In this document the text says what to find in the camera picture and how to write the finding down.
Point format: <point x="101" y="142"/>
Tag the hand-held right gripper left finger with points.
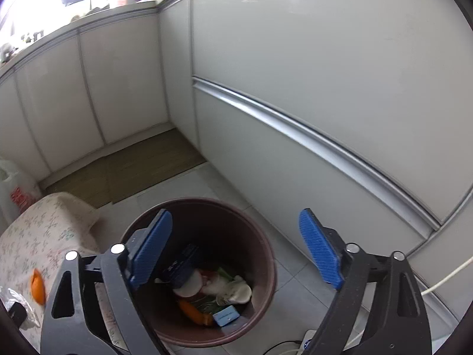
<point x="149" y="251"/>

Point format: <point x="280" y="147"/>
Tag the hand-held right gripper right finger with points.
<point x="319" y="251"/>

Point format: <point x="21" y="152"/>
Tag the blue carton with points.
<point x="183" y="262"/>

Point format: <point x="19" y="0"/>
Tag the red instant noodle cup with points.
<point x="192" y="284"/>

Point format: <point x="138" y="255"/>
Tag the orange snack wrapper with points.
<point x="192" y="310"/>

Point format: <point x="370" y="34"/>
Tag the brown trash bin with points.
<point x="221" y="229"/>

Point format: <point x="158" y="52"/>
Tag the white floral paper cup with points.
<point x="236" y="292"/>

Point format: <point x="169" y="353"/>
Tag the small light blue box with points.
<point x="226" y="316"/>

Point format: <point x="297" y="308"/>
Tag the brown floor mat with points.
<point x="140" y="166"/>

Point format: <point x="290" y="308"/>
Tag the white power strip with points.
<point x="308" y="338"/>

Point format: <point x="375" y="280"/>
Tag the floral tablecloth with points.
<point x="44" y="229"/>

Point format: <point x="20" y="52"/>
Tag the small orange peel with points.
<point x="38" y="286"/>

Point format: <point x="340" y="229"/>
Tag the clear plastic bottle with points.
<point x="32" y="316"/>

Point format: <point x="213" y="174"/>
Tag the small black object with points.
<point x="16" y="310"/>

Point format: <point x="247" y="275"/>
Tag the white plastic bag red print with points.
<point x="14" y="188"/>

